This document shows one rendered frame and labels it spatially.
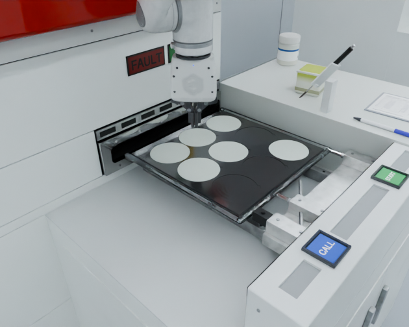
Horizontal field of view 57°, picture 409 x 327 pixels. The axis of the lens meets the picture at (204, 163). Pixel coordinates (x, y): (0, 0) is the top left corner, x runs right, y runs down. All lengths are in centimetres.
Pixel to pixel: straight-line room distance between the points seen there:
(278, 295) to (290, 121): 62
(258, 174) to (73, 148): 43
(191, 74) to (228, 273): 42
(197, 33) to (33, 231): 57
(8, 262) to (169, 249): 38
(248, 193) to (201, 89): 25
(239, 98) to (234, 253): 53
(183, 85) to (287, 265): 44
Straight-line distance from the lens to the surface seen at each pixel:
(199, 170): 88
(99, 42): 88
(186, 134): 103
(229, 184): 83
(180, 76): 83
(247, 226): 83
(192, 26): 78
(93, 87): 89
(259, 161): 92
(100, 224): 88
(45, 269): 105
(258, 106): 112
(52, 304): 114
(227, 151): 95
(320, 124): 103
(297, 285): 58
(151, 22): 74
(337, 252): 63
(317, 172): 100
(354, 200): 74
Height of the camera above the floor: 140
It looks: 33 degrees down
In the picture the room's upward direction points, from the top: straight up
